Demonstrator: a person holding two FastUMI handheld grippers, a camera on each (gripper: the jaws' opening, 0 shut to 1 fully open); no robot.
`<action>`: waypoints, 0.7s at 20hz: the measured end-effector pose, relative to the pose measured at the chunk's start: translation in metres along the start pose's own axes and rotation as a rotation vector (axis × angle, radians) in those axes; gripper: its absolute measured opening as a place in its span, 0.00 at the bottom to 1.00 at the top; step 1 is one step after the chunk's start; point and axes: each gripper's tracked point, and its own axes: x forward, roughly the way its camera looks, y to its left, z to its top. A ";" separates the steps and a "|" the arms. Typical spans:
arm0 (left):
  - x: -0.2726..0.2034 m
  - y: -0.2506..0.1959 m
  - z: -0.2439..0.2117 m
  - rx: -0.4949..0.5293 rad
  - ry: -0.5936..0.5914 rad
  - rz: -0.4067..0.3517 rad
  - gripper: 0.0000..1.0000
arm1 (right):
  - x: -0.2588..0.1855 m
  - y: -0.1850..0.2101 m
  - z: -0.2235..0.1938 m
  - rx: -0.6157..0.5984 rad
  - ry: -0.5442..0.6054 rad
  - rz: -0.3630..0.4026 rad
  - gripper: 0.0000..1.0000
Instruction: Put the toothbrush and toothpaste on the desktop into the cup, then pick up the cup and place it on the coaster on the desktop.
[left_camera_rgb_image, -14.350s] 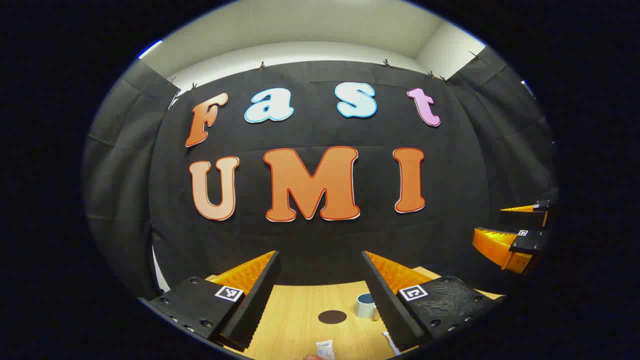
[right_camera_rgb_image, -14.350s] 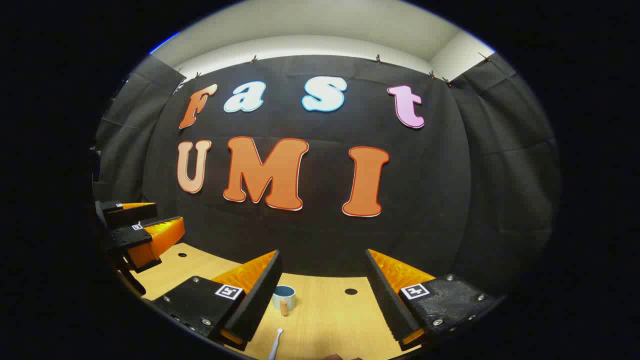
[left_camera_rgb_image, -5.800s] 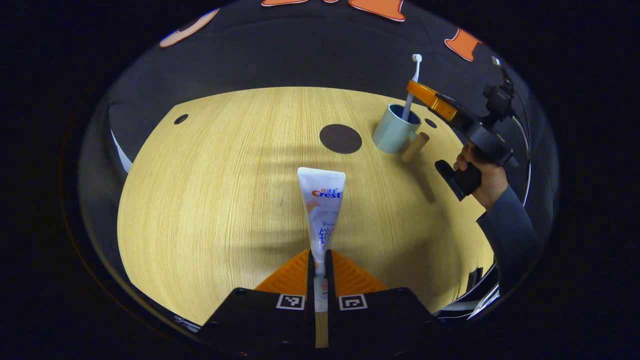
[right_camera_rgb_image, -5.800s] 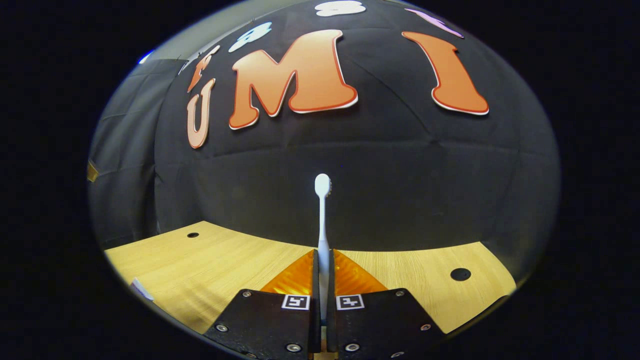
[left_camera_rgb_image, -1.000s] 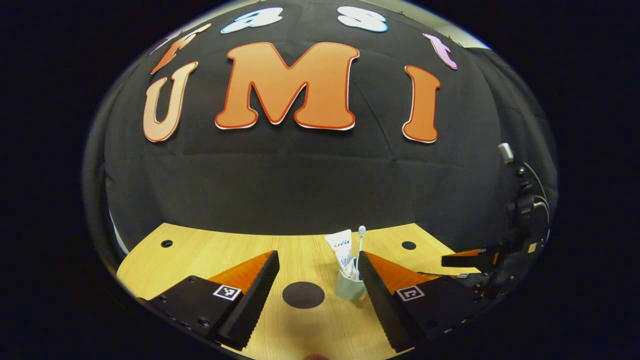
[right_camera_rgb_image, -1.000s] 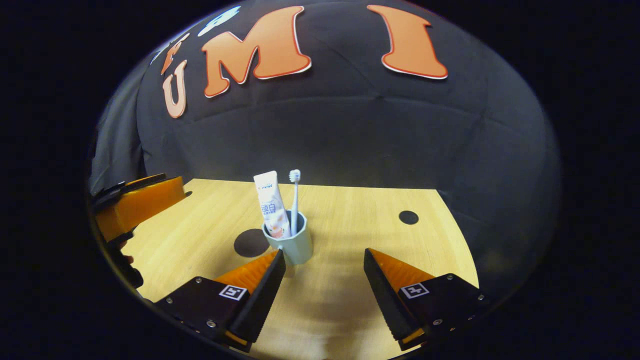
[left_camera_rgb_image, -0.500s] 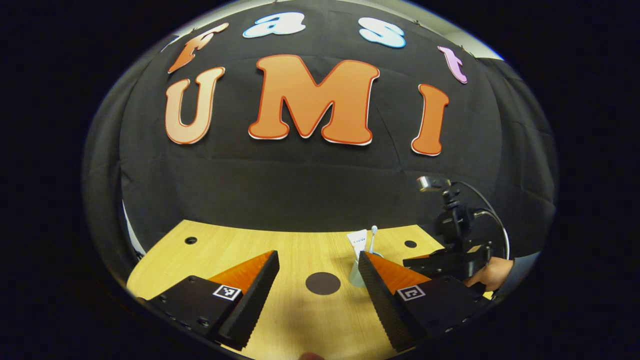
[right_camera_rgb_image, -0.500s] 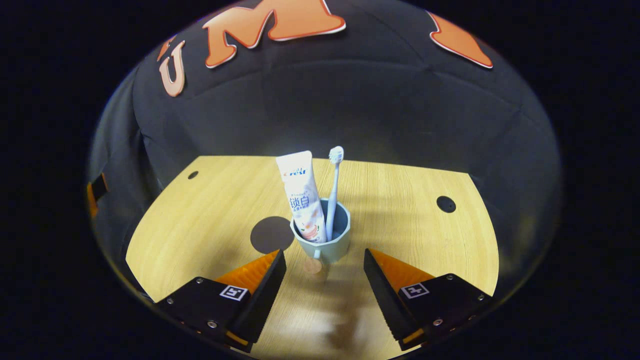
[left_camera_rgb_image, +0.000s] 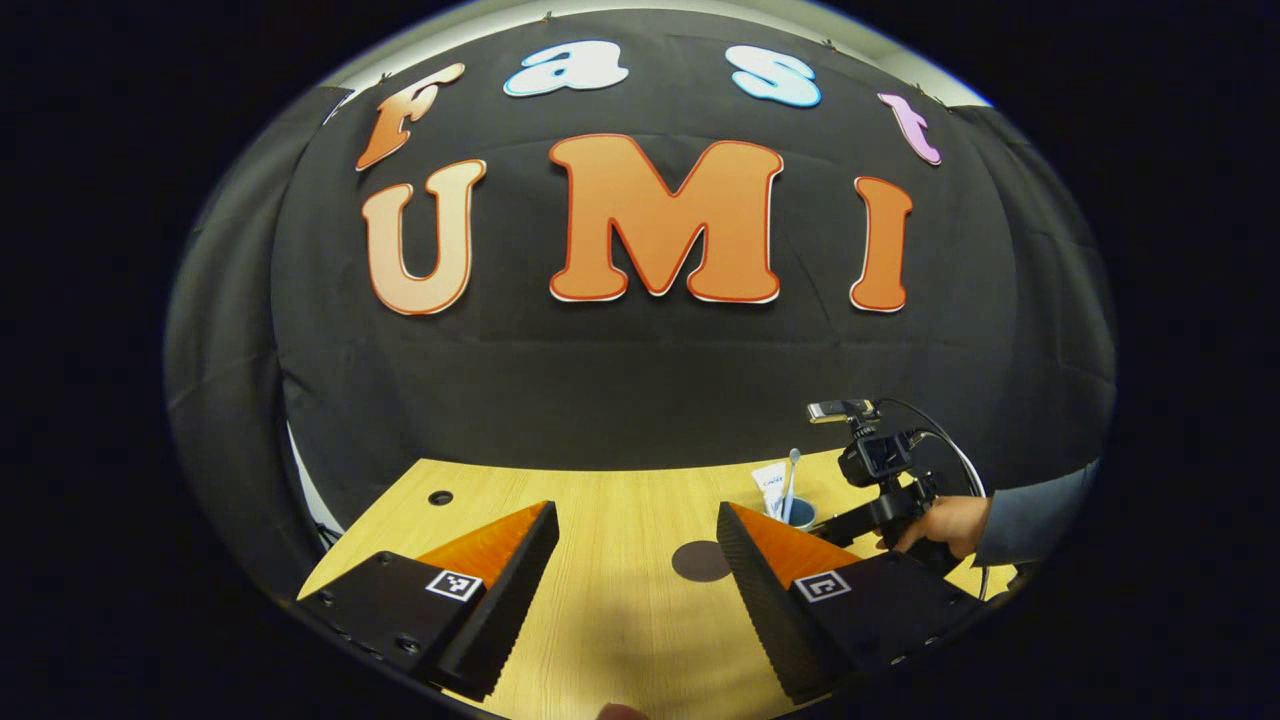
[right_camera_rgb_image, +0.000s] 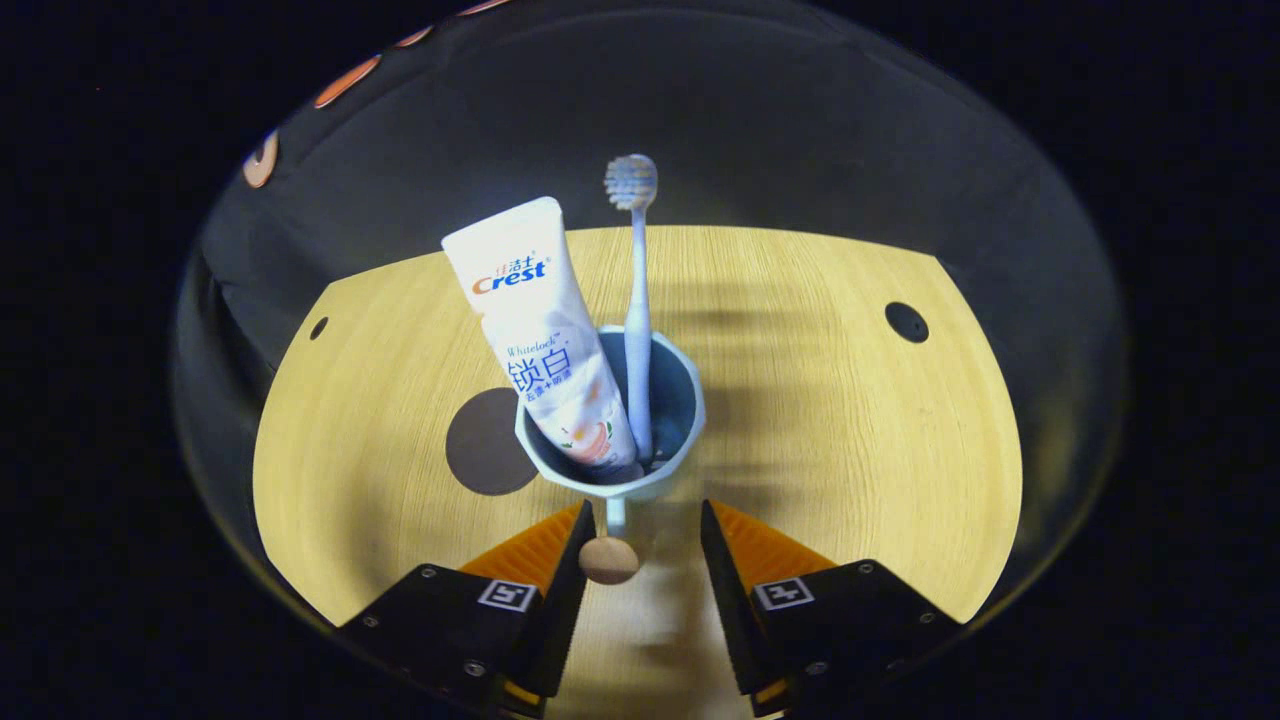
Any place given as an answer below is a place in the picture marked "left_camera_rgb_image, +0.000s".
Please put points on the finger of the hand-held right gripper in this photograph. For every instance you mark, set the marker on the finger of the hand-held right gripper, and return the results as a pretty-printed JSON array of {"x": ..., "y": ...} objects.
[{"x": 850, "y": 525}]

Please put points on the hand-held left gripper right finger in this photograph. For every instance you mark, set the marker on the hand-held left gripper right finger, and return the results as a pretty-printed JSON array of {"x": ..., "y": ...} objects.
[{"x": 770, "y": 610}]

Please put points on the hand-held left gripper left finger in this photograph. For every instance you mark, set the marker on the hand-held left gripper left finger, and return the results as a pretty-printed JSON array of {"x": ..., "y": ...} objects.
[{"x": 510, "y": 600}]

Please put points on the white toothbrush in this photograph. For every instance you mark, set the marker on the white toothbrush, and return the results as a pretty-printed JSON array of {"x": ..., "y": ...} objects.
[{"x": 792, "y": 475}]

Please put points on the dark round coaster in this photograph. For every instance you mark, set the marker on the dark round coaster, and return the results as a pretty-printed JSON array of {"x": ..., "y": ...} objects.
[{"x": 698, "y": 562}]

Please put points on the white toothpaste tube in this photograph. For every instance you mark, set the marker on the white toothpaste tube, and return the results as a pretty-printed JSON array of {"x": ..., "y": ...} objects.
[{"x": 770, "y": 485}]

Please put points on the wooden desktop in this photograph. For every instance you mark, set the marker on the wooden desktop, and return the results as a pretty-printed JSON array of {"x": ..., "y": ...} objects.
[{"x": 620, "y": 600}]

